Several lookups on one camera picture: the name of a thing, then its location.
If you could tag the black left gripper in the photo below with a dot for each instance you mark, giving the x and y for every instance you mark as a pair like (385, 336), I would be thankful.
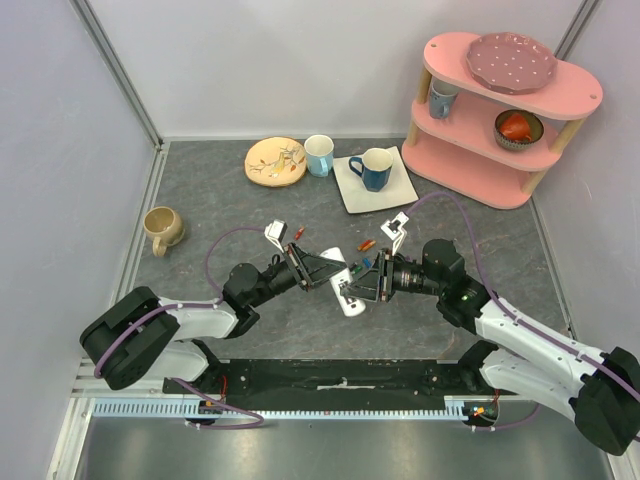
(300, 258)

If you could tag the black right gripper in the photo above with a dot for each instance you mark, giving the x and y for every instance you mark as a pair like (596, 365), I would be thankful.
(381, 276)

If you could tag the white remote control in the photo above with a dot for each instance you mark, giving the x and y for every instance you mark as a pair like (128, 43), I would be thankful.
(351, 307)

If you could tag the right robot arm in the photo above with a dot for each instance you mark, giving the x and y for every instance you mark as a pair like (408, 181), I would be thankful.
(597, 390)

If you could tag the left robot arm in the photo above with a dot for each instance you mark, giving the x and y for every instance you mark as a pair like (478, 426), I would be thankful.
(136, 337)

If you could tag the red orange battery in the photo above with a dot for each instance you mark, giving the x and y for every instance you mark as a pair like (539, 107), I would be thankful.
(360, 246)

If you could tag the white square plate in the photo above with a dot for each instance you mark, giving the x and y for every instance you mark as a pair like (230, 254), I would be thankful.
(399, 190)

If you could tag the dark blue mug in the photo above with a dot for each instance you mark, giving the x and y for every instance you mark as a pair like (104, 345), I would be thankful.
(373, 167)

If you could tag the beige floral plate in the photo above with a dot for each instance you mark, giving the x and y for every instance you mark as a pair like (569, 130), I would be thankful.
(275, 162)

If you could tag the light blue mug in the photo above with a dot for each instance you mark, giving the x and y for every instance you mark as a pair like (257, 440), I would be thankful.
(319, 151)

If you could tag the beige mug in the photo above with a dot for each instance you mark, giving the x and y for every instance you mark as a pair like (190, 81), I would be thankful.
(164, 227)

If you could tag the pink three-tier shelf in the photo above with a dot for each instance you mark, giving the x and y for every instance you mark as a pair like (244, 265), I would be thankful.
(494, 113)

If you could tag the blue grey mug on shelf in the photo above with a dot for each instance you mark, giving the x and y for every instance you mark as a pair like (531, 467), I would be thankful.
(442, 96)

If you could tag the dark patterned bowl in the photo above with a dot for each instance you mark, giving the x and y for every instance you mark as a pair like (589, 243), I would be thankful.
(537, 131)

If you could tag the red cup in bowl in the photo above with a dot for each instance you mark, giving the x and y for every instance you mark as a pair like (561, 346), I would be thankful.
(516, 128)

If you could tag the purple dotted plate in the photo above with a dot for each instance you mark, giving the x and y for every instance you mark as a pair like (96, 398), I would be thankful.
(510, 63)

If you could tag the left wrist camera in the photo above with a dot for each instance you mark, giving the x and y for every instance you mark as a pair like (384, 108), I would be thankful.
(275, 232)

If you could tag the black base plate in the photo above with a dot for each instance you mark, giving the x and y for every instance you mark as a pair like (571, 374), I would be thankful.
(250, 377)

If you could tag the slotted cable duct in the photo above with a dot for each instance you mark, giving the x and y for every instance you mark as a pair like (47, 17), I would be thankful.
(191, 408)

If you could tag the aluminium frame rail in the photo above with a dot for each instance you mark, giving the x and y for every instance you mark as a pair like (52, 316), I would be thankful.
(107, 51)

